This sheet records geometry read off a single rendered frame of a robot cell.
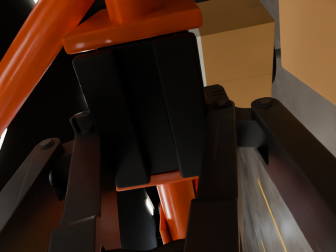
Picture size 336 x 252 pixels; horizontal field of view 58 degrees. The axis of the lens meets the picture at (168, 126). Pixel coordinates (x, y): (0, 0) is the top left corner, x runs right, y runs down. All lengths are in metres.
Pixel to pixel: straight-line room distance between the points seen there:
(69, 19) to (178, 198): 0.11
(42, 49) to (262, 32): 1.42
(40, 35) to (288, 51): 0.25
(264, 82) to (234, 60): 0.23
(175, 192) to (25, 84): 0.10
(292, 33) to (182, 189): 0.21
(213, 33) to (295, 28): 1.18
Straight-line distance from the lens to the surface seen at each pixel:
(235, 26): 1.53
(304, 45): 0.31
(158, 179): 0.16
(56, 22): 0.17
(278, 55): 1.86
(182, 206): 0.19
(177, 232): 0.20
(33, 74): 0.18
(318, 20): 0.28
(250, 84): 1.69
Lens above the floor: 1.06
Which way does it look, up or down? 5 degrees up
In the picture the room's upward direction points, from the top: 100 degrees counter-clockwise
